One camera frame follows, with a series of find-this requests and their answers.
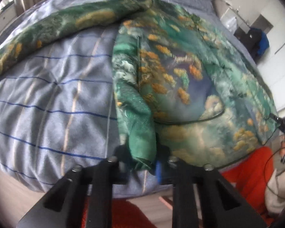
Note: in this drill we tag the beige sweater sleeve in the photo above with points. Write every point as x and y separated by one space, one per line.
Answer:
275 193

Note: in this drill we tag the blue checked bed cover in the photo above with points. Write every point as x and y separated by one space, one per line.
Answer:
56 106

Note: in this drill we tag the white bedside desk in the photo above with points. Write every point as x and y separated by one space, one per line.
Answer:
229 16

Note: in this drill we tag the black and blue hanging clothes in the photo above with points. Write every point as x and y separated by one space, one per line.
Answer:
255 41

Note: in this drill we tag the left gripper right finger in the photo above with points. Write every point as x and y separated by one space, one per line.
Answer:
202 196

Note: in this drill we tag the orange red trousers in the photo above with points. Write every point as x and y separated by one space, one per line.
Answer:
249 177

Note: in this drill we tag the green patterned jacket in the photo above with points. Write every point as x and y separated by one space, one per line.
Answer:
176 78

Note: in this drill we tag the white wardrobe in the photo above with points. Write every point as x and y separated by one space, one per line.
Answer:
272 63

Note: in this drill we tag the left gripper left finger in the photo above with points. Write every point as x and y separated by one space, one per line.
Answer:
83 197

